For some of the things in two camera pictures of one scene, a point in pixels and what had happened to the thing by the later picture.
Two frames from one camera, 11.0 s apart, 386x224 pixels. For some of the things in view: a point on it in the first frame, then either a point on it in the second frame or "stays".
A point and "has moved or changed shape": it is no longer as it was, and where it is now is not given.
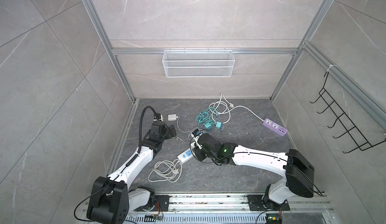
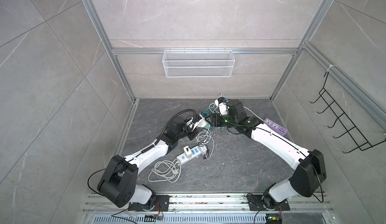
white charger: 172,117 has moved or changed shape
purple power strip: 275,127 stays
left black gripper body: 164,137 -> 186,132
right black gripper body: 201,154 -> 224,120
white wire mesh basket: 198,64 stays
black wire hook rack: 351,128 stays
